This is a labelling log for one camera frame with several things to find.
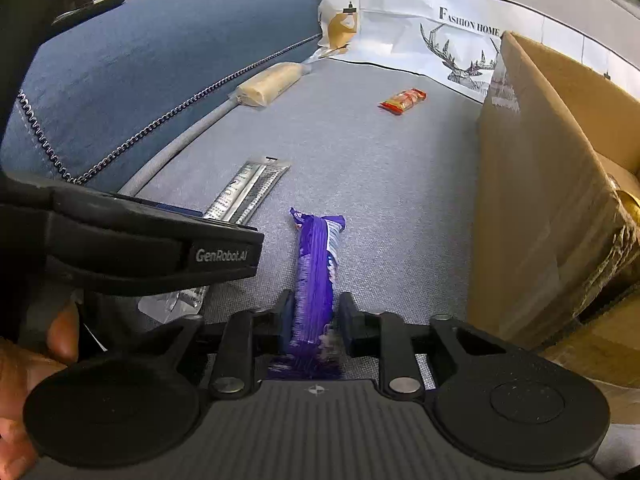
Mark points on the person's left hand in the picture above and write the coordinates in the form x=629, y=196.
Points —
x=20, y=375

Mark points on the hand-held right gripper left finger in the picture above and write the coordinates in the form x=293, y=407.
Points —
x=286, y=320

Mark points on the brown cardboard box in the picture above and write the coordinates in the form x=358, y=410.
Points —
x=530, y=185

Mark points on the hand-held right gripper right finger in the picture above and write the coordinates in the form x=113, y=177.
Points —
x=346, y=322

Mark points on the beige wrapped bread roll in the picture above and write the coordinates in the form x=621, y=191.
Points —
x=270, y=85

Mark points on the purple snack bar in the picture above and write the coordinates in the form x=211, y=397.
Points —
x=315, y=270

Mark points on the blue cushion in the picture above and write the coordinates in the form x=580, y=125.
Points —
x=150, y=70

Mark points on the silver snack packet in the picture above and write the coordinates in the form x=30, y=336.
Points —
x=252, y=187

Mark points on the small red orange snack packet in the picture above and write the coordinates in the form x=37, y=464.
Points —
x=403, y=101

